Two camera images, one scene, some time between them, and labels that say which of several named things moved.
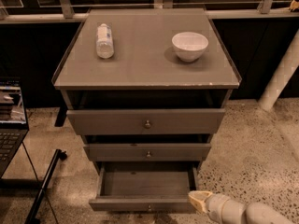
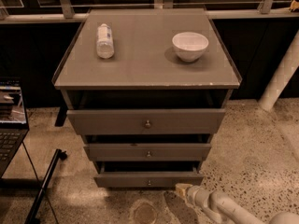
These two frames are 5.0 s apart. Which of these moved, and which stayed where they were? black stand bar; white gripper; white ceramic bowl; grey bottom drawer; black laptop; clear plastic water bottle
Moved: white gripper; grey bottom drawer
Stayed: clear plastic water bottle; black laptop; white ceramic bowl; black stand bar
